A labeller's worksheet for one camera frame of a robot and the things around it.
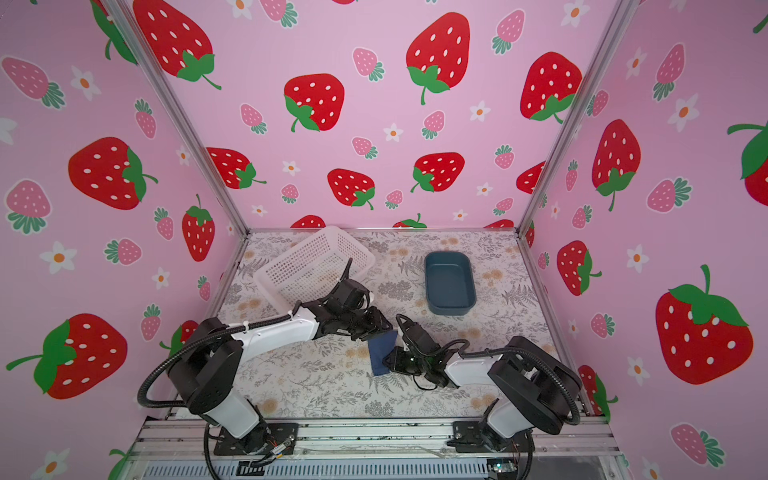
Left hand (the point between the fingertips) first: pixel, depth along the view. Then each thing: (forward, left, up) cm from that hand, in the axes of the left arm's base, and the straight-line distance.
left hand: (393, 328), depth 83 cm
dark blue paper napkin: (-3, +4, -6) cm, 8 cm away
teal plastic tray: (+22, -20, -8) cm, 31 cm away
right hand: (-7, +4, -8) cm, 11 cm away
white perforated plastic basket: (+26, +32, -9) cm, 42 cm away
